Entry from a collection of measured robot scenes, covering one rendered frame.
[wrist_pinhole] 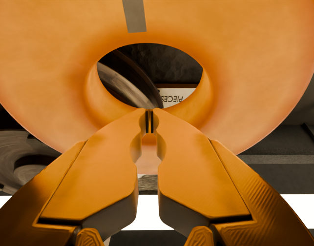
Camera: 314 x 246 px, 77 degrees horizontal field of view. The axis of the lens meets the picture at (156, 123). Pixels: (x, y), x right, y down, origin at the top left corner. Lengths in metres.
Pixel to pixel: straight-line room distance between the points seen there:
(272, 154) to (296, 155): 0.65
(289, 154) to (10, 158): 6.10
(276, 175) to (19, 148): 8.97
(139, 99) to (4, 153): 0.25
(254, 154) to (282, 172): 3.68
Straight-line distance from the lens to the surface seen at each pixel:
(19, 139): 0.37
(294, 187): 9.21
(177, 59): 0.49
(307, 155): 6.54
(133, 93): 0.35
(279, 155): 6.12
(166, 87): 0.51
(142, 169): 0.16
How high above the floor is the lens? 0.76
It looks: 47 degrees up
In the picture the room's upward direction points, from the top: 178 degrees counter-clockwise
